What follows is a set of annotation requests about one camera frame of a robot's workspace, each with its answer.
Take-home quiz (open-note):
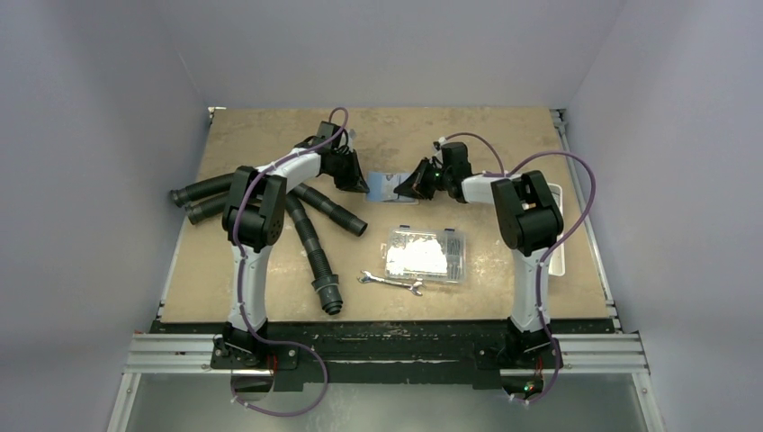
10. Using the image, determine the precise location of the white credit card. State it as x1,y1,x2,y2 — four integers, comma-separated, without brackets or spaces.
381,173,415,203

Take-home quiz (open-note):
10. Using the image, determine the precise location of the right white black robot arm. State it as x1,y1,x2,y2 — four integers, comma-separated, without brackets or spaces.
394,142,564,366

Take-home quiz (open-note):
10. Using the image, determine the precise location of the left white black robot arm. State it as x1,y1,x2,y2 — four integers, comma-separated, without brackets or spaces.
221,121,369,368

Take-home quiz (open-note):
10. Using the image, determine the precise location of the clear plastic screw box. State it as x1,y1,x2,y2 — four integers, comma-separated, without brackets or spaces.
382,226,466,284

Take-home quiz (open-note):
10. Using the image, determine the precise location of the silver open-end wrench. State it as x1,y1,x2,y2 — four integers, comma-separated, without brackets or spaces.
357,271,424,297

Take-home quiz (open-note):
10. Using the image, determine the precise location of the white plastic tray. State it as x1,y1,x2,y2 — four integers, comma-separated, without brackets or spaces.
545,181,566,278

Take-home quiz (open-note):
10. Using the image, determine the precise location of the black corrugated hose short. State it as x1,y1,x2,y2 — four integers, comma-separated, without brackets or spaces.
291,184,368,237

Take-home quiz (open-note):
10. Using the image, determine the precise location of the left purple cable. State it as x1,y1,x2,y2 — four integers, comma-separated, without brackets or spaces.
229,107,350,419

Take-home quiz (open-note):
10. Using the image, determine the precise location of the purple cable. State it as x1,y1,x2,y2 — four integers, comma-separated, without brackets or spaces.
435,131,597,407
229,107,350,419

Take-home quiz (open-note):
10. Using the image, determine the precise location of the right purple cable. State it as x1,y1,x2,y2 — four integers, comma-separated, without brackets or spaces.
435,131,597,407

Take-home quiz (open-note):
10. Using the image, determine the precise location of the black hose with coupling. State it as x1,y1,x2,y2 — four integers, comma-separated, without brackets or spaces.
283,193,345,317

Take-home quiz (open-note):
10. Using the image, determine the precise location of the black corrugated hose upper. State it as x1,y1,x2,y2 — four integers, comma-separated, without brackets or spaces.
169,173,237,209

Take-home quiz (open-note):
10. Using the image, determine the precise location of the black corrugated hose lower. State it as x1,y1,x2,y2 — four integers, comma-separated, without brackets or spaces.
184,193,230,227

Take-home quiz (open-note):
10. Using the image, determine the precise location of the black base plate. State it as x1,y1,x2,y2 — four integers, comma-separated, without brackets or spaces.
148,319,615,394

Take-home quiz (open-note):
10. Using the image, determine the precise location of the aluminium frame rail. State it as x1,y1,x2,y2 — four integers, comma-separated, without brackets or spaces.
106,333,665,431

